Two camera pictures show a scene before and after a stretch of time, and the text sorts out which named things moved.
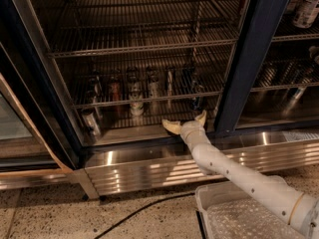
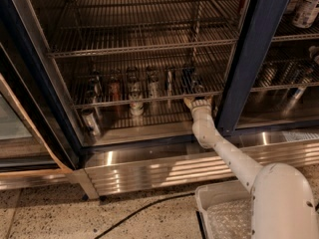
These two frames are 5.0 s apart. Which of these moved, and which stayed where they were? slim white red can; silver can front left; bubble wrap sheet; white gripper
Moved: white gripper
Stayed: bubble wrap sheet; silver can front left; slim white red can
